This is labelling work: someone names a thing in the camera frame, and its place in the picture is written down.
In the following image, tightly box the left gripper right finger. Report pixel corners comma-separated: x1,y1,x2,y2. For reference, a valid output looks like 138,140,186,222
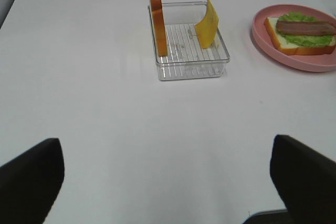
270,135,335,223

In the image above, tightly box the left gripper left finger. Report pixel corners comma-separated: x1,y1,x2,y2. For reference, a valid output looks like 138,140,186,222
1,138,65,223

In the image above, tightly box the green lettuce leaf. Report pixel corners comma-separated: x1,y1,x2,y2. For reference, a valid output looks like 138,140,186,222
267,12,335,49

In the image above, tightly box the long bacon strip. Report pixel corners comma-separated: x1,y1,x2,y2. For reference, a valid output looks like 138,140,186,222
276,21,335,36

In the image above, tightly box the bread slice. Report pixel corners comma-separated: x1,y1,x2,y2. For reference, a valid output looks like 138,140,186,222
150,0,167,57
264,15,335,56

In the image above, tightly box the yellow cheese slice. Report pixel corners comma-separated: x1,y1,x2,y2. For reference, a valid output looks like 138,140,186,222
195,0,219,49

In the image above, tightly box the pink round plate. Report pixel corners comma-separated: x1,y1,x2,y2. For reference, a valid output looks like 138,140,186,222
251,4,335,72

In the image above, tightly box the left clear plastic container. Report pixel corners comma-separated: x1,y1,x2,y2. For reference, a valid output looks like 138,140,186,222
149,1,230,81

